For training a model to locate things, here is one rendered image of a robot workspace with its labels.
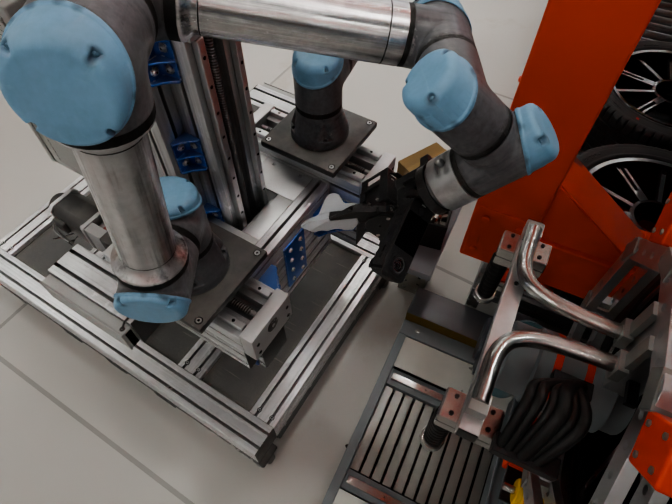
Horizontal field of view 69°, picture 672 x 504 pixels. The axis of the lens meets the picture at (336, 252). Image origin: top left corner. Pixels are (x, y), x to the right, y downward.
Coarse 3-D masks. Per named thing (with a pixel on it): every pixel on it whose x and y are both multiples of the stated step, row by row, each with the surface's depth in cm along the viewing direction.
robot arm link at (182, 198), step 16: (176, 176) 90; (176, 192) 86; (192, 192) 86; (176, 208) 83; (192, 208) 85; (176, 224) 84; (192, 224) 86; (208, 224) 94; (192, 240) 85; (208, 240) 95
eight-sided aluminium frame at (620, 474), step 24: (648, 240) 88; (624, 264) 92; (648, 264) 78; (600, 288) 100; (624, 288) 100; (600, 312) 104; (576, 336) 107; (600, 336) 105; (648, 384) 61; (648, 408) 59; (624, 456) 61; (528, 480) 97; (600, 480) 65; (624, 480) 60
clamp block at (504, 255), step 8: (504, 232) 93; (512, 232) 93; (504, 240) 92; (512, 240) 92; (504, 248) 91; (512, 248) 91; (544, 248) 91; (496, 256) 93; (504, 256) 92; (512, 256) 91; (536, 256) 90; (544, 256) 90; (504, 264) 93; (536, 264) 90; (544, 264) 89; (536, 272) 91
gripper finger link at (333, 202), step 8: (328, 200) 73; (336, 200) 73; (328, 208) 73; (336, 208) 72; (344, 208) 72; (320, 216) 71; (328, 216) 70; (304, 224) 73; (312, 224) 72; (320, 224) 71; (328, 224) 71; (336, 224) 71; (344, 224) 71; (352, 224) 71; (312, 232) 73
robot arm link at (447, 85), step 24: (432, 48) 56; (456, 48) 55; (432, 72) 51; (456, 72) 49; (480, 72) 53; (408, 96) 52; (432, 96) 50; (456, 96) 50; (480, 96) 51; (432, 120) 52; (456, 120) 52; (480, 120) 52; (504, 120) 54; (456, 144) 55; (480, 144) 54
